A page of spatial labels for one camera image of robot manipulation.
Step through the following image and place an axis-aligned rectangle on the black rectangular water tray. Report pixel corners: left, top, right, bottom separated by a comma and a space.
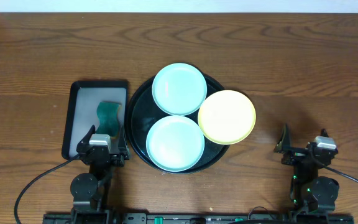
62, 80, 128, 160

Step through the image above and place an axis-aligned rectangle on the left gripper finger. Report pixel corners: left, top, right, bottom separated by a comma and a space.
78, 125, 96, 146
117, 127, 130, 159

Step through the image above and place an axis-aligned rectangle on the light blue plate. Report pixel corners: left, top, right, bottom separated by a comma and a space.
146, 116, 205, 172
152, 63, 207, 116

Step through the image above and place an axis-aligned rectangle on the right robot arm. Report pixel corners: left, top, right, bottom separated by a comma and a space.
273, 125, 339, 223

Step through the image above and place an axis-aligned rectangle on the green yellow sponge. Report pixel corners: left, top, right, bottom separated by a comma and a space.
96, 101, 121, 138

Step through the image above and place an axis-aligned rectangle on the yellow plate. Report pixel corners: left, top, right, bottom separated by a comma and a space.
198, 90, 256, 145

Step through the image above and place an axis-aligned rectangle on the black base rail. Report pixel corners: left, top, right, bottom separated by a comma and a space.
42, 212, 355, 224

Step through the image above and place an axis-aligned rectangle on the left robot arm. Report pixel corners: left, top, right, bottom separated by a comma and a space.
70, 126, 131, 224

